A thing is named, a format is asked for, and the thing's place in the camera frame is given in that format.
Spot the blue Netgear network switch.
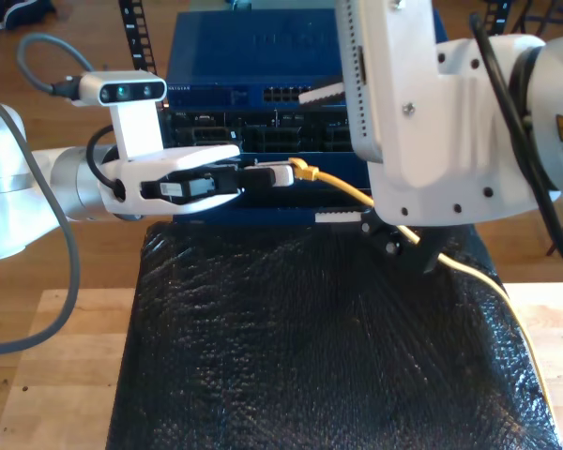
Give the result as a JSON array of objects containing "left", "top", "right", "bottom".
[{"left": 164, "top": 8, "right": 450, "bottom": 113}]

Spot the dark metal frame stool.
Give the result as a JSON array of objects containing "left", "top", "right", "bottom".
[{"left": 515, "top": 0, "right": 563, "bottom": 37}]

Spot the blue rack base plate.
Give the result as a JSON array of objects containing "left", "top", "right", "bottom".
[{"left": 172, "top": 205, "right": 373, "bottom": 227}]

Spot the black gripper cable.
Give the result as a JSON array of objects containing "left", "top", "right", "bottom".
[
  {"left": 84, "top": 123, "right": 129, "bottom": 203},
  {"left": 468, "top": 13, "right": 563, "bottom": 274}
]

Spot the black perforated rack post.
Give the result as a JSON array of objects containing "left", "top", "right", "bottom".
[
  {"left": 483, "top": 0, "right": 515, "bottom": 38},
  {"left": 117, "top": 0, "right": 160, "bottom": 75}
]

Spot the black Dell rack server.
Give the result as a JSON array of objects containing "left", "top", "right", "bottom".
[{"left": 167, "top": 108, "right": 358, "bottom": 155}]

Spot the yellow network cable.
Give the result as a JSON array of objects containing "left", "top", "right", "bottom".
[{"left": 288, "top": 157, "right": 558, "bottom": 440}]

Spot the black bubble wrap mat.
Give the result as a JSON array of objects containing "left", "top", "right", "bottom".
[{"left": 105, "top": 219, "right": 563, "bottom": 450}]

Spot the grey camera cable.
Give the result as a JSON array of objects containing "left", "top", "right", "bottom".
[{"left": 0, "top": 31, "right": 98, "bottom": 356}]

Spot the dark blue sneaker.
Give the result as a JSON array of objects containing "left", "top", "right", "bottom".
[{"left": 0, "top": 0, "right": 58, "bottom": 31}]

